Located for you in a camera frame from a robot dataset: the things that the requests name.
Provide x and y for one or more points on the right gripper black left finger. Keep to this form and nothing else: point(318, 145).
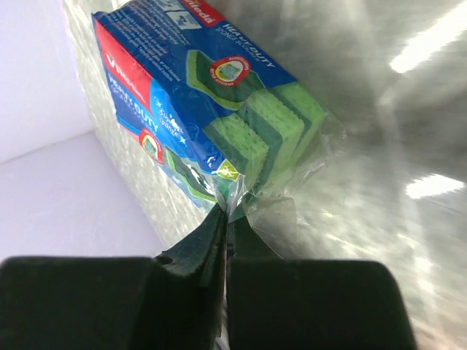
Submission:
point(172, 301)

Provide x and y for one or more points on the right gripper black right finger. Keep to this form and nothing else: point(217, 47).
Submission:
point(278, 303)

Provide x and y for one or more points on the blue green sponge pack back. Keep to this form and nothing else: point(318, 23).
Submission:
point(220, 117)

